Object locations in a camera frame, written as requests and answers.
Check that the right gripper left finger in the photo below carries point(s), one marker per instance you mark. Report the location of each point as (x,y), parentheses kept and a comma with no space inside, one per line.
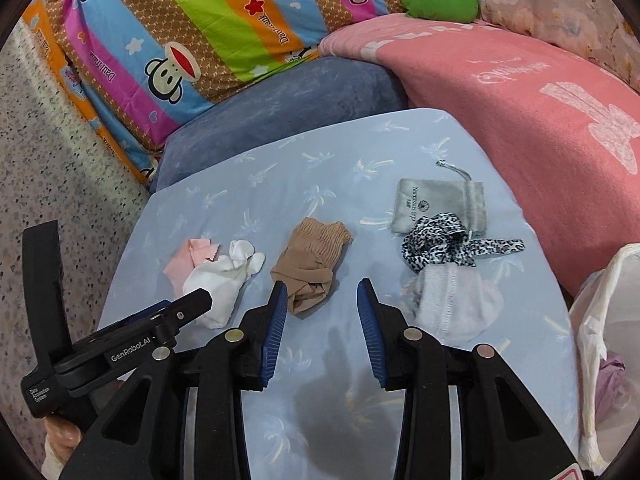
(141,433)

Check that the white lined trash bin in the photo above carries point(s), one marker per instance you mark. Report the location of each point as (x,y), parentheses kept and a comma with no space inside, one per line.
(605,320)

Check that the pink plastic wrapper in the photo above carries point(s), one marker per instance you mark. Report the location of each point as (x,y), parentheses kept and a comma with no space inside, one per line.
(186,258)

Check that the light blue table cloth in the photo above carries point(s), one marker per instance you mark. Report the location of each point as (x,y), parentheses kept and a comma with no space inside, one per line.
(318,207)

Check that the white sock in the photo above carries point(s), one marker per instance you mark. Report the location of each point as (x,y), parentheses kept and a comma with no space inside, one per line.
(223,280)

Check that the purple cloth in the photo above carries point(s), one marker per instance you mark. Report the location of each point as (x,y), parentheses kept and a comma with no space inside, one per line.
(611,376)

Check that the pink bed blanket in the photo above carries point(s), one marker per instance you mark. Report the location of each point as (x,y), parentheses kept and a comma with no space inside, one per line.
(562,132)

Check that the tan stocking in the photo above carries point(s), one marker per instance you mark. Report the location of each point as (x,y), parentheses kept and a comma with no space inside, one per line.
(306,265)

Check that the blue grey cushion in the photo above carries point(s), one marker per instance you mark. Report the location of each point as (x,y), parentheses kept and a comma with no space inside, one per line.
(311,95)

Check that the left hand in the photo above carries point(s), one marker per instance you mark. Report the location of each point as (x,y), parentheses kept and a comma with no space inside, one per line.
(62,438)

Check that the colourful monkey print quilt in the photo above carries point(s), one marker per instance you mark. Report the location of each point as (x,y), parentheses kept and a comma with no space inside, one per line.
(140,69)

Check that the white lace cloth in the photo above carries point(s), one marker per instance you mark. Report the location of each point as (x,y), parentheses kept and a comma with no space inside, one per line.
(455,304)

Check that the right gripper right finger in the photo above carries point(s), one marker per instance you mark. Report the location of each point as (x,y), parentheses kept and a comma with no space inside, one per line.
(504,432)

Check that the floral grey curtain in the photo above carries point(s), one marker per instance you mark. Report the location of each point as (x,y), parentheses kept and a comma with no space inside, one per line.
(593,29)

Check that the grey drawstring pouch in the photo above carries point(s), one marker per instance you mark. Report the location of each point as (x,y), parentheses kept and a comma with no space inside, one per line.
(418,198)

